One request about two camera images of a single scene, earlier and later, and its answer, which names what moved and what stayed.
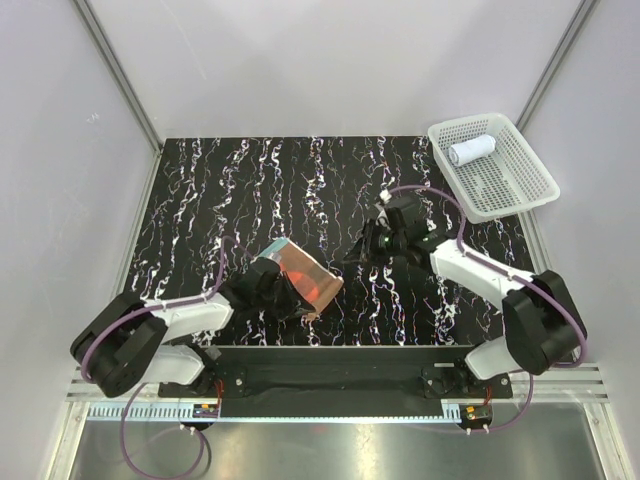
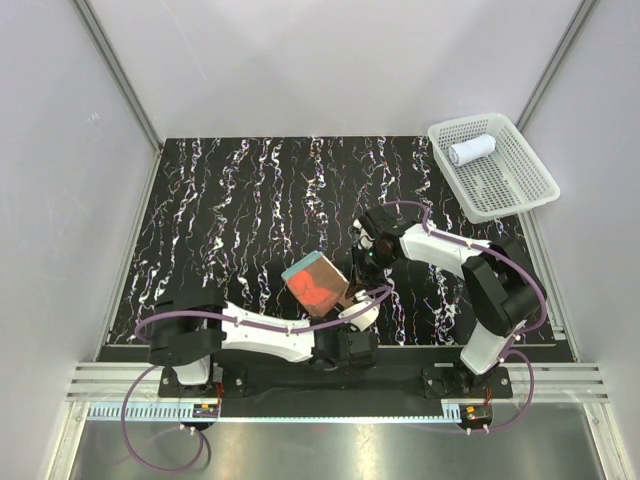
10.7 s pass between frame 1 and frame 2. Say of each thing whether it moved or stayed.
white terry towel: stayed
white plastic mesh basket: stayed
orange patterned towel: moved
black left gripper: moved
